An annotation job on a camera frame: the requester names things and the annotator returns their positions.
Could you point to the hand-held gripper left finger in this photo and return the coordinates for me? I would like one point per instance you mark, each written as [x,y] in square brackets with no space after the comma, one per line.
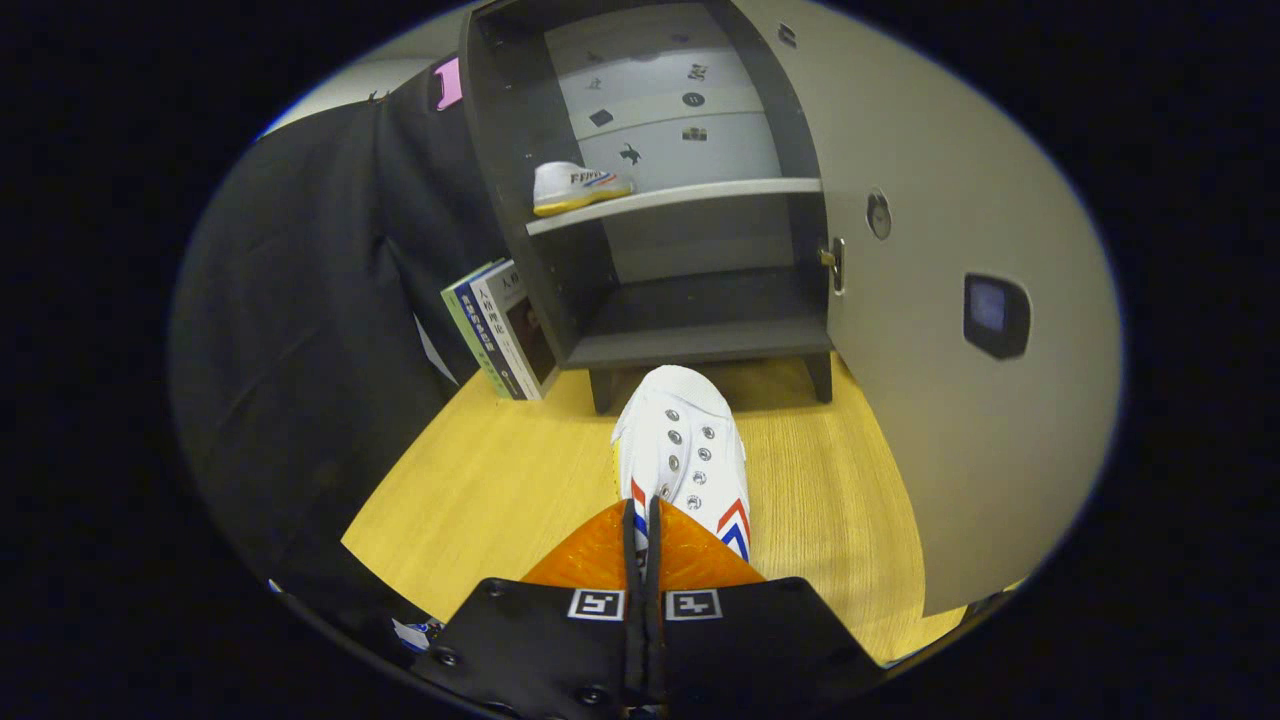
[560,650]

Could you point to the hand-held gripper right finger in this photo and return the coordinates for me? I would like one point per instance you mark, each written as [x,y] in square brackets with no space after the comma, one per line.
[740,650]

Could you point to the white striped shoe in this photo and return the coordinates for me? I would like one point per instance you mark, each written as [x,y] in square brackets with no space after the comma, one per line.
[575,188]
[680,430]

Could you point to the grey shoe cabinet door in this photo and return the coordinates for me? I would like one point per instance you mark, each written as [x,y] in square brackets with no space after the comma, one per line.
[950,450]

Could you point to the dark grey shoe cabinet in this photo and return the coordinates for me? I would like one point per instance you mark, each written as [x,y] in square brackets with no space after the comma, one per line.
[700,340]

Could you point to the blue spine book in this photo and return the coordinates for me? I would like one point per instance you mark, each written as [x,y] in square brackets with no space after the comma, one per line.
[485,320]

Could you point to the black backdrop cloth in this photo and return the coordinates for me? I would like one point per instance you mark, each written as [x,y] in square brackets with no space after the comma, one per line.
[300,320]

